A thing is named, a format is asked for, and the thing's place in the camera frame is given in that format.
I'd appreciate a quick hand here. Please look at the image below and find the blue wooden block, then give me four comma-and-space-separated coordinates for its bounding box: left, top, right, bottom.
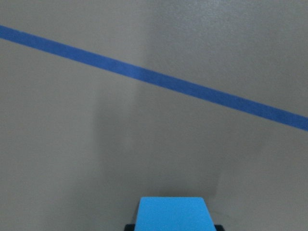
134, 197, 216, 231

